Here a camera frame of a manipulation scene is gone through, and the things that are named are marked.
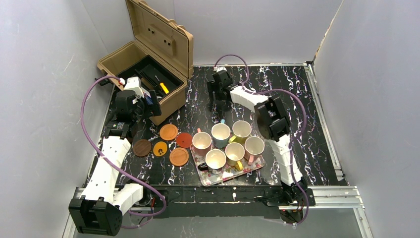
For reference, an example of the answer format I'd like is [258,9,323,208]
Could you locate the orange wood coaster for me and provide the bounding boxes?
[159,124,178,141]

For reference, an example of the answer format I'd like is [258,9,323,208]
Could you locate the orange printed coaster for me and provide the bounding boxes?
[153,141,168,157]

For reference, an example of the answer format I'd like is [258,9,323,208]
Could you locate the dark walnut wooden coaster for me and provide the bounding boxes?
[133,139,152,157]

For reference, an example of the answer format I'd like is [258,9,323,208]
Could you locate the red coaster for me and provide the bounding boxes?
[176,132,193,148]

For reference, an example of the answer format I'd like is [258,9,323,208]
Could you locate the light wood coaster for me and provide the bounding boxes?
[169,147,189,167]

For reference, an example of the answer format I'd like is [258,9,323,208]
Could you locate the tan plastic toolbox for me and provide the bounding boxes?
[97,0,194,125]

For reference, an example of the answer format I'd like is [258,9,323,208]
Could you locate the floral rectangular tray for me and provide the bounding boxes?
[190,145,265,186]

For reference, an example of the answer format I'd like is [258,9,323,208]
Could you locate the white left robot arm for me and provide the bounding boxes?
[68,90,162,236]

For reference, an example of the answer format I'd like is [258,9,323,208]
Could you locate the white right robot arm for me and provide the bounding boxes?
[207,67,310,207]

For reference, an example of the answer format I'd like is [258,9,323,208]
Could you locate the black tool tray insert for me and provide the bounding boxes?
[118,56,184,101]

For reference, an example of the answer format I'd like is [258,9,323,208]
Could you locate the light blue mug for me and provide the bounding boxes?
[211,119,231,149]

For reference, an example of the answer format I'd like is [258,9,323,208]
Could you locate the green mug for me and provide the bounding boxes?
[228,120,252,144]

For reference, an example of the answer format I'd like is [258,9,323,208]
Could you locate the pink mug rear left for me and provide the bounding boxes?
[192,128,212,156]

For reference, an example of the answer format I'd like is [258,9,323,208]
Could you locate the pink mug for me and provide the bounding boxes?
[244,136,265,166]
[192,128,212,156]

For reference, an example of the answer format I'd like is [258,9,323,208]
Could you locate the yellow mug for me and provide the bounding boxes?
[225,142,245,171]

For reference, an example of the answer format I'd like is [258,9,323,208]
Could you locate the pink mug right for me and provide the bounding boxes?
[244,136,265,166]

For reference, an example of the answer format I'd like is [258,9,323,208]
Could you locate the black mug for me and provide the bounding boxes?
[198,149,226,175]

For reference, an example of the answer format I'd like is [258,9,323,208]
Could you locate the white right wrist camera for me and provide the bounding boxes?
[213,66,227,73]

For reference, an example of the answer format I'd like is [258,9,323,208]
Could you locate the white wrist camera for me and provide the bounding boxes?
[213,66,227,73]
[119,77,144,98]

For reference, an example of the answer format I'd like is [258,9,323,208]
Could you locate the yellow handled screwdriver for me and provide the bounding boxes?
[155,75,169,94]

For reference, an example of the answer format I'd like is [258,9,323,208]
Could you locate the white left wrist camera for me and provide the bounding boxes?
[119,77,144,98]

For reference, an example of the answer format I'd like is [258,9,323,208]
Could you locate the aluminium frame rail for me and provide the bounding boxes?
[62,62,375,238]

